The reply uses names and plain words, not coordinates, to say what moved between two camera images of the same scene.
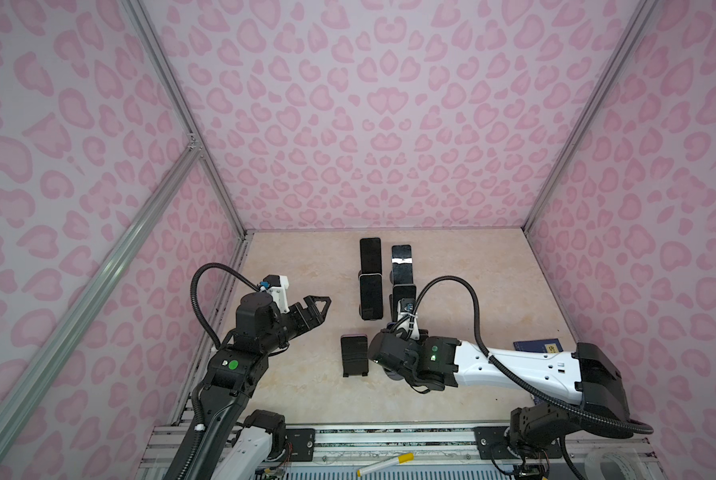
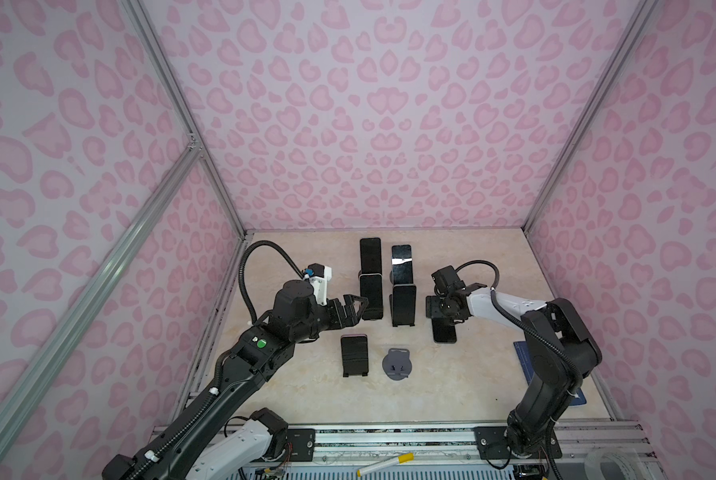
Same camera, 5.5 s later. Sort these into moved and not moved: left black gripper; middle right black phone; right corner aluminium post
Moved: left black gripper
Not moved: middle right black phone; right corner aluminium post
